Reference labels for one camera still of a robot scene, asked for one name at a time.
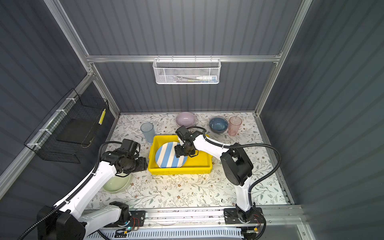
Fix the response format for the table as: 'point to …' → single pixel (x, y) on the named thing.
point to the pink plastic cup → (235, 123)
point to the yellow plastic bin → (201, 164)
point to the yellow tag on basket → (102, 117)
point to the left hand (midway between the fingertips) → (142, 166)
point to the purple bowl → (186, 119)
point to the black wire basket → (69, 127)
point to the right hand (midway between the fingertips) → (181, 154)
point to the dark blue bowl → (218, 125)
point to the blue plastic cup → (148, 130)
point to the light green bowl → (118, 184)
